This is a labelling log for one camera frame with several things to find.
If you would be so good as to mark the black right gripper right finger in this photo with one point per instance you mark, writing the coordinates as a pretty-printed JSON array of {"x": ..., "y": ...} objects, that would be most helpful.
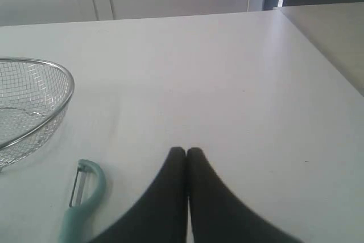
[{"x": 217, "y": 215}]

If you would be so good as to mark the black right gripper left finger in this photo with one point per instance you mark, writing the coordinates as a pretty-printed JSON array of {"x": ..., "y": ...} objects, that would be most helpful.
[{"x": 160, "y": 214}]

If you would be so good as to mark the teal handled vegetable peeler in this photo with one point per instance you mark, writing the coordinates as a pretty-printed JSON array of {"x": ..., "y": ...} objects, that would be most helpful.
[{"x": 82, "y": 206}]

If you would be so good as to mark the white side table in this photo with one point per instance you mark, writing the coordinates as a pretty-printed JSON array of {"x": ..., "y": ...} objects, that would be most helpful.
[{"x": 336, "y": 30}]

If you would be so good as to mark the oval wire mesh basket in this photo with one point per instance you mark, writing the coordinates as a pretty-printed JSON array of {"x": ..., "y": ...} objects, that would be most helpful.
[{"x": 35, "y": 95}]

